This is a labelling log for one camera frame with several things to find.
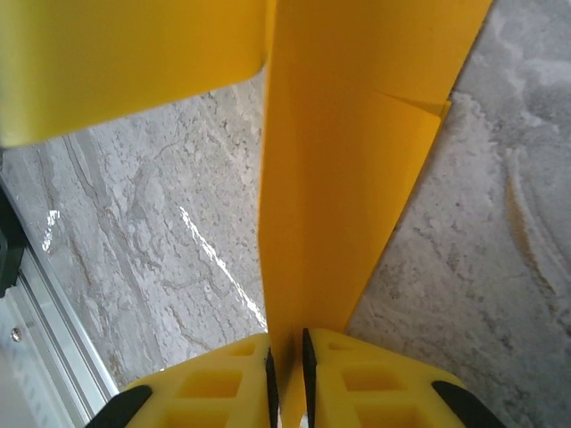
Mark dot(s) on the aluminium mounting rail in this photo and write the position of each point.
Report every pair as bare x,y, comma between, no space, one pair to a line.
53,348

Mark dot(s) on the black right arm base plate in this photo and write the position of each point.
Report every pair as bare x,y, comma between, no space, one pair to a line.
6,249

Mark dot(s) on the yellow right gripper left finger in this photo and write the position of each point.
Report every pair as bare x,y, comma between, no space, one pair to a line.
214,383

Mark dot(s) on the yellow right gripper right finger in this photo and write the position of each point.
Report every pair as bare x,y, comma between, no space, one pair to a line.
379,383

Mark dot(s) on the orange cloth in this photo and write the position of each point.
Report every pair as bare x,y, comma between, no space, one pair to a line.
334,178

